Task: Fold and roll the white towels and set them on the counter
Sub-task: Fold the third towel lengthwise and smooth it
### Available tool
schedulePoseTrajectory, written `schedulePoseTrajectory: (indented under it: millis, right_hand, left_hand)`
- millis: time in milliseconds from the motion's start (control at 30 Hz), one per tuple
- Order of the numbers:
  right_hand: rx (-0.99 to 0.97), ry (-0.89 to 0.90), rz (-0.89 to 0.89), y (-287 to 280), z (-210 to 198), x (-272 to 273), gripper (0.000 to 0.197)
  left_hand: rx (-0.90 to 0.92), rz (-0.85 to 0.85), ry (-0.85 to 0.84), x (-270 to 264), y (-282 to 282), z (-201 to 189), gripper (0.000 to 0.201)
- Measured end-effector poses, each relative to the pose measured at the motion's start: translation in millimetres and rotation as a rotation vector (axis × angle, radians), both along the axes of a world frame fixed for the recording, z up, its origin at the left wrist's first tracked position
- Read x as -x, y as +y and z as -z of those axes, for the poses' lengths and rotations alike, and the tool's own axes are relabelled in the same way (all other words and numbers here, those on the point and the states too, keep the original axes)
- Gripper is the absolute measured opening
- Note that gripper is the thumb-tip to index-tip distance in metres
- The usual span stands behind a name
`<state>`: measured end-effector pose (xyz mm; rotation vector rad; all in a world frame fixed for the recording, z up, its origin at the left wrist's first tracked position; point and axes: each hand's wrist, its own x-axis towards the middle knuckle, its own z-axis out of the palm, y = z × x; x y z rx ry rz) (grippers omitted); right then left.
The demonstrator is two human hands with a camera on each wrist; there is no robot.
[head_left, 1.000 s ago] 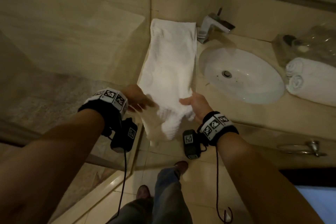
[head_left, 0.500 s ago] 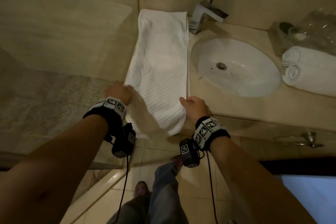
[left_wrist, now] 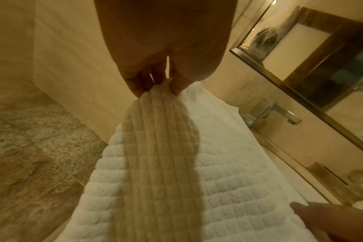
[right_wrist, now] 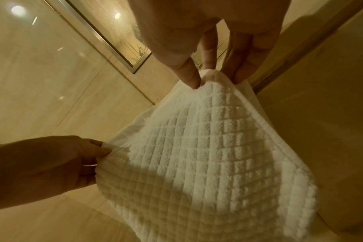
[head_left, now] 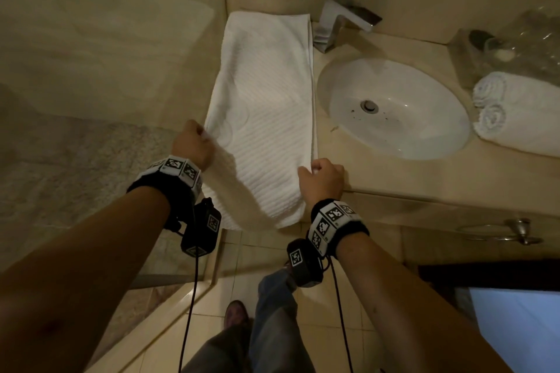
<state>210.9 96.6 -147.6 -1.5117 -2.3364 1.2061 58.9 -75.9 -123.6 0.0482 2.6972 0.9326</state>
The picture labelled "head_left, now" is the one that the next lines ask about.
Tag person's left forearm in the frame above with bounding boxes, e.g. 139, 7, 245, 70
0, 186, 172, 373

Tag white sink basin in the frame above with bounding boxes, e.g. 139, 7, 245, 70
317, 57, 473, 161

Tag black right camera cable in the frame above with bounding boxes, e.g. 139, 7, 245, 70
328, 259, 355, 373

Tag small dark soap dish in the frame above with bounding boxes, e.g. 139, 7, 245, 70
468, 29, 498, 50

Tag person's brown shoe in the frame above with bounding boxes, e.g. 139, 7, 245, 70
225, 300, 248, 330

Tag chrome towel ring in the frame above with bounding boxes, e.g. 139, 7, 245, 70
454, 218, 544, 246

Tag small white towel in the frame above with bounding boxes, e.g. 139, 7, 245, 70
472, 101, 560, 157

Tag white waffle towel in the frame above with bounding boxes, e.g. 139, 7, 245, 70
472, 72, 560, 109

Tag marker wrist band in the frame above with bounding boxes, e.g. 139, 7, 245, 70
127, 154, 203, 229
307, 199, 370, 258

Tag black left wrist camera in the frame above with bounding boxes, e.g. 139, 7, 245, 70
180, 198, 223, 259

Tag black camera cable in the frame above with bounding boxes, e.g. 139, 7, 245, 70
178, 254, 200, 373
328, 259, 355, 373

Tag left marker wrist band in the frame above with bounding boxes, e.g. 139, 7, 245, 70
127, 154, 203, 229

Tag right marker wrist band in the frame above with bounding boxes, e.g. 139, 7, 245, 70
307, 199, 370, 258

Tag chrome faucet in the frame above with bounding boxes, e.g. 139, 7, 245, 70
313, 0, 384, 54

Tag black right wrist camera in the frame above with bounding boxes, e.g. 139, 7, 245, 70
286, 238, 327, 288

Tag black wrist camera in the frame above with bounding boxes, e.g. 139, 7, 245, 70
286, 238, 327, 288
180, 198, 223, 259

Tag clear glass tray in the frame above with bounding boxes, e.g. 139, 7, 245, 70
448, 5, 560, 89

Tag person's grey trousers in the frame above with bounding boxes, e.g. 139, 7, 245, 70
181, 268, 316, 373

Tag person's right forearm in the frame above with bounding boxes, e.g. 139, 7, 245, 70
337, 230, 515, 373

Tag black left camera cable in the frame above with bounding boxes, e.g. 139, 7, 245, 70
178, 254, 200, 373

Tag person's right hand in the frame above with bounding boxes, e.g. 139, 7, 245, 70
297, 157, 347, 208

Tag pale blue panel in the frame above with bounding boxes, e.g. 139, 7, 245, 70
468, 287, 560, 373

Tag person's left hand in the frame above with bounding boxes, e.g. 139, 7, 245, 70
170, 119, 218, 173

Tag large white towel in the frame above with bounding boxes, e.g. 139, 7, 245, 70
203, 10, 318, 231

